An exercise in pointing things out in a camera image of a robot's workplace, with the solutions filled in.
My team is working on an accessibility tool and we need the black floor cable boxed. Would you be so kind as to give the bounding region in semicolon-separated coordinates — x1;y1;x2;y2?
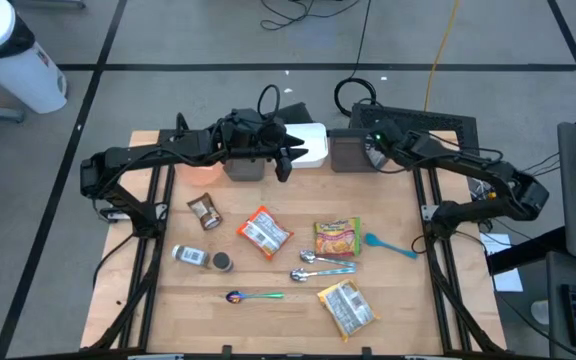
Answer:
260;0;364;32

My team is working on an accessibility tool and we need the iridescent metal spoon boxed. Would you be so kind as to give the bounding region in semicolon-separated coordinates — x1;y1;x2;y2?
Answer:
224;290;286;305

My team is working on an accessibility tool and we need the white cable bundle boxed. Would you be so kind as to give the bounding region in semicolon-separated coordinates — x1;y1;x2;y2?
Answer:
467;177;495;201

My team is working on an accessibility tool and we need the yellow ramen packet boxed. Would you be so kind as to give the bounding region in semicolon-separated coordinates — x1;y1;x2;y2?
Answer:
316;278;379;343

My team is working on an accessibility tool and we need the silver metal spoon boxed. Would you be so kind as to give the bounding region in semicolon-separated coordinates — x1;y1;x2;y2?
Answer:
299;250;358;269

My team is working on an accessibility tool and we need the garlic powder jar black lid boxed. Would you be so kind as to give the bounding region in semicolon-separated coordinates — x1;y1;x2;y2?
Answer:
209;251;235;274

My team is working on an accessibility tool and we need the teal plastic spoon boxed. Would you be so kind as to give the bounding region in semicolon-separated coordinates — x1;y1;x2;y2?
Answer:
364;233;419;261

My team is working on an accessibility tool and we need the orange ramen packet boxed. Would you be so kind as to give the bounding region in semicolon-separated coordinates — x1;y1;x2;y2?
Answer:
235;204;295;261

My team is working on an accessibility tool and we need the coiled black cable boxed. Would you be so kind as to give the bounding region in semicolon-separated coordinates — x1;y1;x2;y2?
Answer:
333;0;378;119

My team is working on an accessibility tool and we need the white paper sheet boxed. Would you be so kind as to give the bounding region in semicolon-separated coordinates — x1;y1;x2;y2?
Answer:
478;232;524;294

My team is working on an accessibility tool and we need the white trash can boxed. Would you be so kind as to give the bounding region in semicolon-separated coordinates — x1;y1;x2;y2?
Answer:
0;0;69;115

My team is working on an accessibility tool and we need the white computer mouse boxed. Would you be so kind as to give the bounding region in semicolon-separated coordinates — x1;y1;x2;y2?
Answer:
530;299;552;326

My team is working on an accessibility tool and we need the lime chili shrimp ramen packet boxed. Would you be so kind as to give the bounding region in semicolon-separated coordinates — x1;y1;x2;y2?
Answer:
313;216;362;260

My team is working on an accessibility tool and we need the yellow cable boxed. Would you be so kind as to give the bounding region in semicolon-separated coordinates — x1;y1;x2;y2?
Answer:
422;0;462;112

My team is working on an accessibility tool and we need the pink bowl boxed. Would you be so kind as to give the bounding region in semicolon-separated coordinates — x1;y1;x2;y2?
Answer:
175;162;227;187

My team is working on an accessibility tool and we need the white plastic bin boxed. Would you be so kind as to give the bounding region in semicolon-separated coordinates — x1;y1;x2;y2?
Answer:
285;122;329;170

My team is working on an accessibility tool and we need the blue-handled metal spoon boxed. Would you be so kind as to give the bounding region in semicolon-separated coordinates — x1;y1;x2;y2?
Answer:
289;266;358;283

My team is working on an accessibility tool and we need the black table frame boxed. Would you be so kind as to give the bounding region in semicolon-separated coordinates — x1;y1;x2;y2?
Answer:
85;112;507;360

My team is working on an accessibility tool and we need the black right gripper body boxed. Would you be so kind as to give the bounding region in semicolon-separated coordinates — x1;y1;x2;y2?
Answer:
367;117;419;162

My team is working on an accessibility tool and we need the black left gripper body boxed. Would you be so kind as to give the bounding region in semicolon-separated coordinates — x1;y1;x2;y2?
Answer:
245;117;290;162

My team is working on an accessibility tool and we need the clear spice jar white label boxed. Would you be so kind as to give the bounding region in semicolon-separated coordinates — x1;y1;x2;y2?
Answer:
170;243;211;268

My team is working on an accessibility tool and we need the grey plastic bin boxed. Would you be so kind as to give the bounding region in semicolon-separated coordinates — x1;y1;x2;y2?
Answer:
225;158;269;182
328;127;390;174

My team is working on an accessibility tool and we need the black desk leg bar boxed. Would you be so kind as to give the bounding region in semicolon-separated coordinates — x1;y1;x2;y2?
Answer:
487;225;568;276

